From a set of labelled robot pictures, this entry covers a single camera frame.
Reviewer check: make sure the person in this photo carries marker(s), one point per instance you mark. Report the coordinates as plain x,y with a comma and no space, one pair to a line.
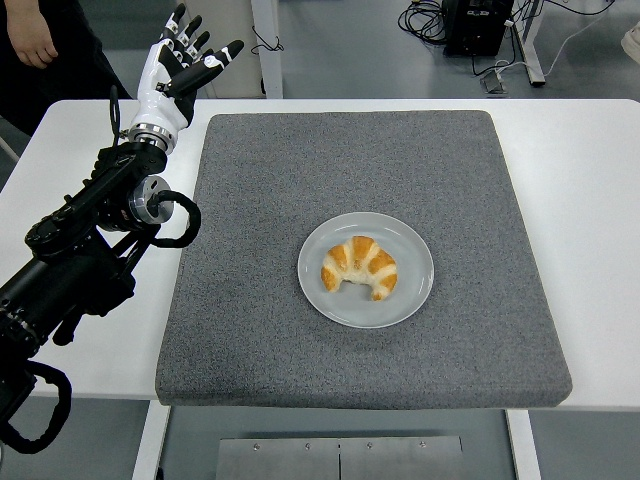
75,85

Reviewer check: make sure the pale grey round plate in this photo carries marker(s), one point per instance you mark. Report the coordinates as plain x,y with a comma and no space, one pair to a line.
350,312

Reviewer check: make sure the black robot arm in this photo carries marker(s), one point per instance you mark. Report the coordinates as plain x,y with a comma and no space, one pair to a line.
65,280

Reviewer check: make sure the beige cabinet panel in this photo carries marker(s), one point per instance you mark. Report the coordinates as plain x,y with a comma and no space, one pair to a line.
235,20

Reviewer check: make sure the golden croissant bread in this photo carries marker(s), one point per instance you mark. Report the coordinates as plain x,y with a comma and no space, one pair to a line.
360,257

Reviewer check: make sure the white desk post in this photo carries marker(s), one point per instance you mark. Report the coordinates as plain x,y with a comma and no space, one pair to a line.
272,75

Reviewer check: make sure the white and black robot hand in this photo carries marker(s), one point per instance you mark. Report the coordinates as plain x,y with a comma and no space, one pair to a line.
155,105

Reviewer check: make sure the black computer case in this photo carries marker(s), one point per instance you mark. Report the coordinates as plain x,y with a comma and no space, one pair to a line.
475,30

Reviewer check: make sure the white desk leg with foot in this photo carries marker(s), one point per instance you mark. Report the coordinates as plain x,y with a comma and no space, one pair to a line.
534,65

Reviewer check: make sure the grey felt mat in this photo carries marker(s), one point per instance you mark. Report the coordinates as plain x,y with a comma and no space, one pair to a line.
350,165

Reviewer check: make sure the person's foot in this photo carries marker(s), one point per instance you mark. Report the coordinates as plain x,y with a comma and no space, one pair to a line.
632,42

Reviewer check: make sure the white table leg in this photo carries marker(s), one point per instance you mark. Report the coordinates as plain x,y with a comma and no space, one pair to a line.
524,445
150,440

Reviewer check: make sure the small clear plastic stand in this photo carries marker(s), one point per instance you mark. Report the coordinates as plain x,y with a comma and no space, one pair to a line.
494,83

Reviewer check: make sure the person's hand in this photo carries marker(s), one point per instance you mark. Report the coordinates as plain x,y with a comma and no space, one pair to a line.
37,47

